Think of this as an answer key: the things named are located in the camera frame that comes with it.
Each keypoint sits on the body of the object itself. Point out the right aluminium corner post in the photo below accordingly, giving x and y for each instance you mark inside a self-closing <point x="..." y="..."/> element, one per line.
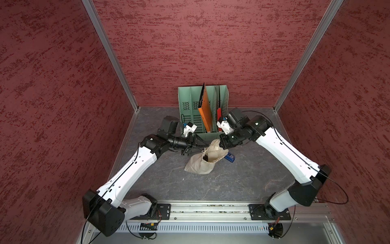
<point x="318" y="34"/>

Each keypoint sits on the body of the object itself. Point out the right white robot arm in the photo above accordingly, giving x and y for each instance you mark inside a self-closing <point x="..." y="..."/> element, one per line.
<point x="309" y="176"/>

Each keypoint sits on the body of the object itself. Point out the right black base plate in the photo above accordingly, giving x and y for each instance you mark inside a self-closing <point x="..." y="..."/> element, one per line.
<point x="267" y="213"/>

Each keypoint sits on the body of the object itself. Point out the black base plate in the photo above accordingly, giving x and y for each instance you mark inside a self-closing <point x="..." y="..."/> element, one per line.
<point x="267" y="213"/>
<point x="160" y="211"/>

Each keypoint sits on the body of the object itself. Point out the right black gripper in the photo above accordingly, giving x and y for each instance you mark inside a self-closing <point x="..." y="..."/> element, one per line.
<point x="226" y="144"/>

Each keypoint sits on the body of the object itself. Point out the left aluminium corner post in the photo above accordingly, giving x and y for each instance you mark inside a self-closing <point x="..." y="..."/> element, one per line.
<point x="99" y="28"/>

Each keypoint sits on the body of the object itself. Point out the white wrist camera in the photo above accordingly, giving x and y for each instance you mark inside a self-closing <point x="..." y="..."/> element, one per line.
<point x="189" y="128"/>
<point x="224" y="125"/>

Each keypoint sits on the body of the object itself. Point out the beige cloth soil bag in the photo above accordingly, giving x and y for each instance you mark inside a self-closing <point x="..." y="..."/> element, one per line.
<point x="204" y="162"/>

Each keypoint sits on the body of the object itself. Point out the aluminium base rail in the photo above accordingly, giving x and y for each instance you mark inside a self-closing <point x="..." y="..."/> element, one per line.
<point x="213" y="222"/>

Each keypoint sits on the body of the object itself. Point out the orange folder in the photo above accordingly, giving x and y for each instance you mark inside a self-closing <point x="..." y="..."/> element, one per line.
<point x="205" y="110"/>

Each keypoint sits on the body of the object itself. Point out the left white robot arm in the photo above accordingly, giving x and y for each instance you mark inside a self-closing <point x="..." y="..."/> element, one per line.
<point x="106" y="208"/>

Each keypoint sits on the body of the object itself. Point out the blue black stapler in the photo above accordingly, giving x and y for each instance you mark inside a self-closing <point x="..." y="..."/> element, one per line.
<point x="230" y="157"/>

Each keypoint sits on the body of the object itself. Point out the aluminium corner post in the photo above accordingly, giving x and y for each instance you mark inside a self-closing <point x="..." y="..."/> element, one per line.
<point x="99" y="28"/>
<point x="318" y="34"/>

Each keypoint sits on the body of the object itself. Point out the red folder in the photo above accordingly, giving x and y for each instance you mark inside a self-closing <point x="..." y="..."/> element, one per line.
<point x="219" y="110"/>

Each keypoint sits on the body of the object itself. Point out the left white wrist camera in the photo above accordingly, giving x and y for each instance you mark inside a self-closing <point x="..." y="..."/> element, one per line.
<point x="189" y="128"/>

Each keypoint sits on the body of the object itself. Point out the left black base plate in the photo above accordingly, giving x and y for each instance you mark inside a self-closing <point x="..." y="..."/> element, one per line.
<point x="160" y="211"/>

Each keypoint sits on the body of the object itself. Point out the green file organizer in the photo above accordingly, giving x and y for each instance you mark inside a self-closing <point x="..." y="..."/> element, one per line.
<point x="189" y="97"/>

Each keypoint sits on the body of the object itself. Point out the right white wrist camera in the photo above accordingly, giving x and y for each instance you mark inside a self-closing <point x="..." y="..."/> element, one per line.
<point x="224" y="125"/>

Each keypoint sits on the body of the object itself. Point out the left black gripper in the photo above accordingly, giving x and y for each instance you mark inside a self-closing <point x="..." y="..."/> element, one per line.
<point x="190" y="144"/>

